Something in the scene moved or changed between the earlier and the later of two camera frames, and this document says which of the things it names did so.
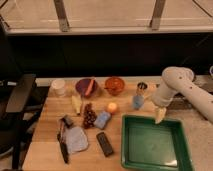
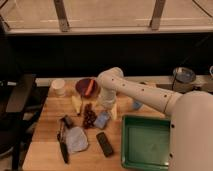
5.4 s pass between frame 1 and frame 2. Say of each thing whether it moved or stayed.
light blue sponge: stayed
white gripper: moved
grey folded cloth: stayed
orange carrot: stayed
